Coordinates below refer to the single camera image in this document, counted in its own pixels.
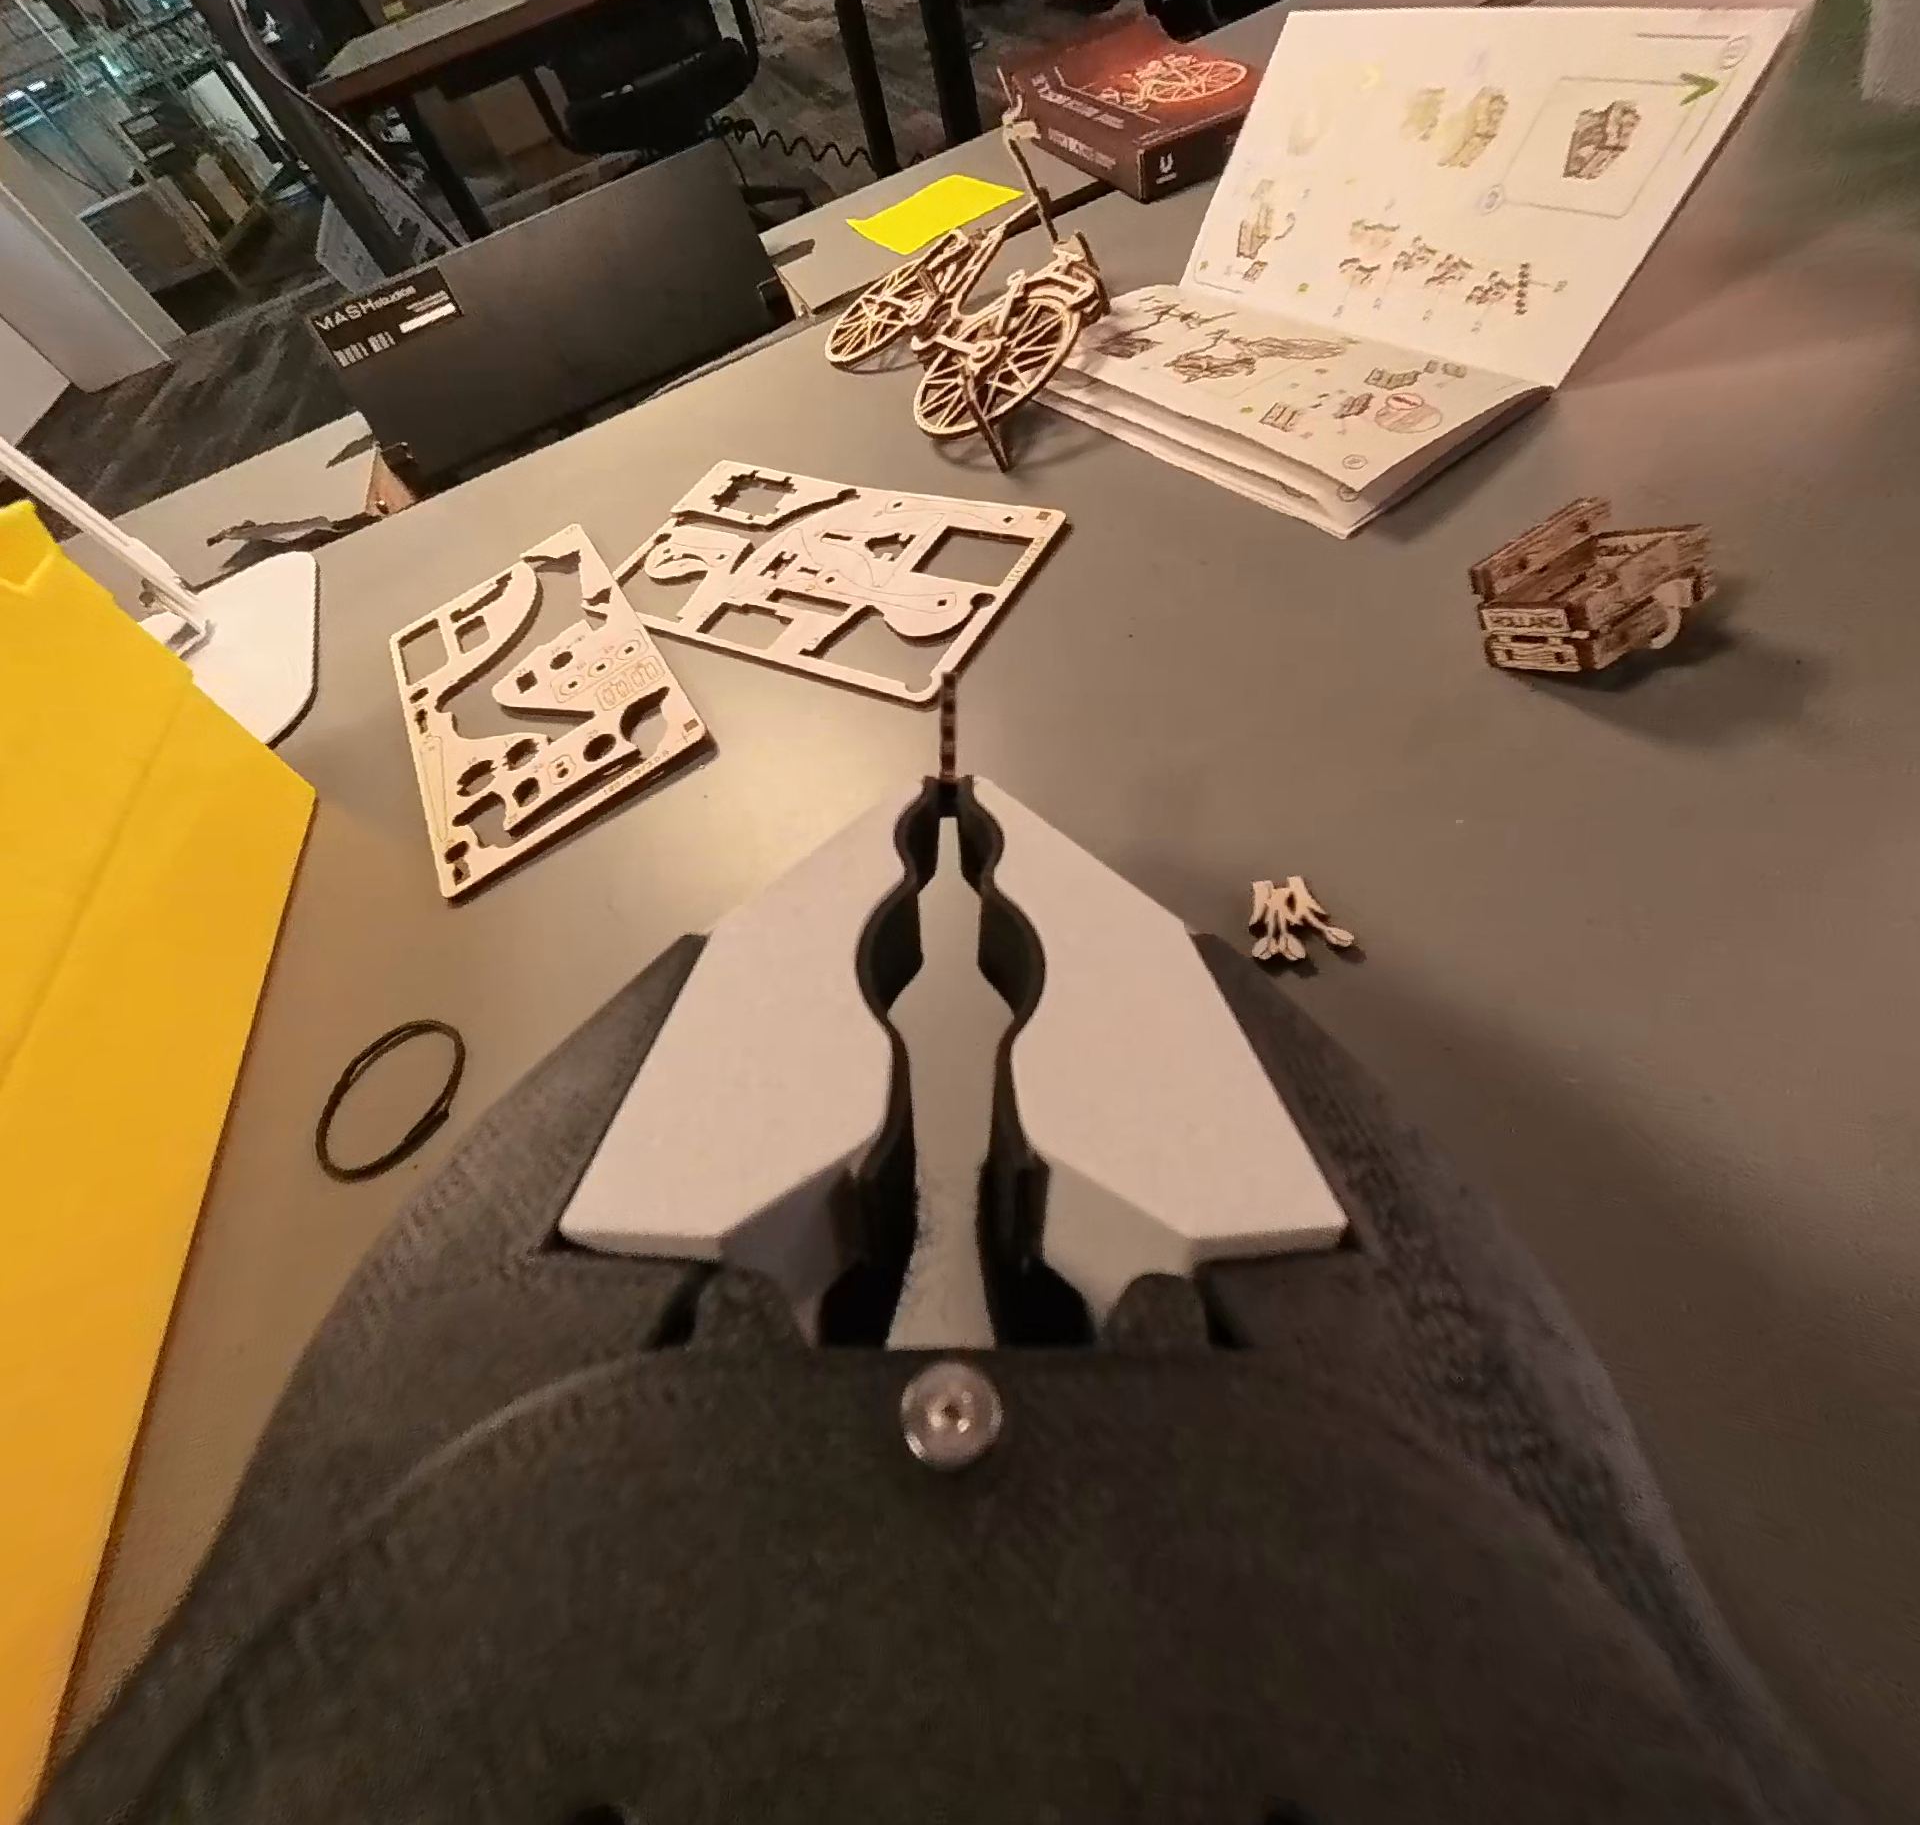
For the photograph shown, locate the wooden bicycle model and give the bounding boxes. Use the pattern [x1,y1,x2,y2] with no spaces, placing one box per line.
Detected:
[822,117,1113,477]

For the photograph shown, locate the black printed model box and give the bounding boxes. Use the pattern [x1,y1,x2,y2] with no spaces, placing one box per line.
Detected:
[997,18,1262,202]

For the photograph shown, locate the white lamp base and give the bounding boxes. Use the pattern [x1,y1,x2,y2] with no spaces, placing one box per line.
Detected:
[0,438,321,746]

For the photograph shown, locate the yellow sticky note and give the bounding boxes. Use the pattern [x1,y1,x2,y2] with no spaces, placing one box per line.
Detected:
[845,172,1021,249]

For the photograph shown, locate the black office chair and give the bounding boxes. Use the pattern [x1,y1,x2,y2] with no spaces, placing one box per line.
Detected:
[540,0,753,163]

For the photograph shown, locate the dark wooden desk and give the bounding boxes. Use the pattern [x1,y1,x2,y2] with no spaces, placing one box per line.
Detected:
[307,0,902,237]

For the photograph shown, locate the wooden sheet with square cutouts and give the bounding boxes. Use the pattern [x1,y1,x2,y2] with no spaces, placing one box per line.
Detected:
[611,461,1070,709]

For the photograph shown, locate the black rubber band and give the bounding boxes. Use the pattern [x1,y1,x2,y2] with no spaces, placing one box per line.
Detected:
[313,1018,468,1189]

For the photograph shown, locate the open instruction booklet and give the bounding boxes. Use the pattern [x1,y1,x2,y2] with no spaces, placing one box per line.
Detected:
[1042,7,1802,542]

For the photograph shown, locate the wooden sheet with curved cutouts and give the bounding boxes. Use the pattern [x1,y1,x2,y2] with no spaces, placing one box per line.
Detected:
[387,525,717,907]

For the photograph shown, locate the black coiled cable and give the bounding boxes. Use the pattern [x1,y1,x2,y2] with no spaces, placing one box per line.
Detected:
[721,108,902,185]

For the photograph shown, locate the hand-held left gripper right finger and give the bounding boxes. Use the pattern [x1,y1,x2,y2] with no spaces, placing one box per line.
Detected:
[958,777,1351,1338]

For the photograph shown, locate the small wooden part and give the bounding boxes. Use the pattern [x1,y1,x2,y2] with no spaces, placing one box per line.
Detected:
[1244,875,1359,965]

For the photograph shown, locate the wooden cart model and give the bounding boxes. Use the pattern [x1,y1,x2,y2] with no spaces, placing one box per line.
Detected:
[1467,498,1720,681]

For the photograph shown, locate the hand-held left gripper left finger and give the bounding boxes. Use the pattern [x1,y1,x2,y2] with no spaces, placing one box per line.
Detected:
[559,780,945,1346]

